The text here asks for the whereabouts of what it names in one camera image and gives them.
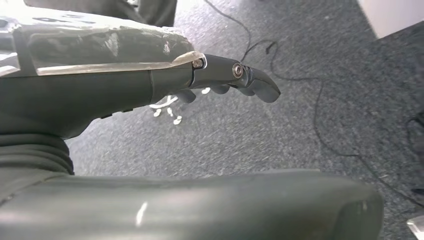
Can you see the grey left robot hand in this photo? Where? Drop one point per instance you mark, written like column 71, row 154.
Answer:
column 99, row 86

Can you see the white panel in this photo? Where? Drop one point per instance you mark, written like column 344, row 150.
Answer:
column 394, row 15

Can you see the metal floor plate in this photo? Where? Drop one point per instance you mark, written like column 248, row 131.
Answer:
column 416, row 228

